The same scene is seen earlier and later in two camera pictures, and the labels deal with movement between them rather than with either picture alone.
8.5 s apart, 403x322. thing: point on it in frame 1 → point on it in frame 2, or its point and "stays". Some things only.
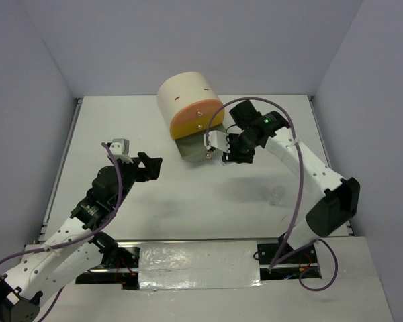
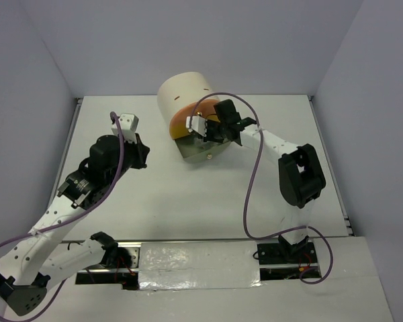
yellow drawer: x=218 y=119 stays
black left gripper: x=151 y=170 → x=141 y=151
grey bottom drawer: x=193 y=147 stays
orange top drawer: x=196 y=111 stays
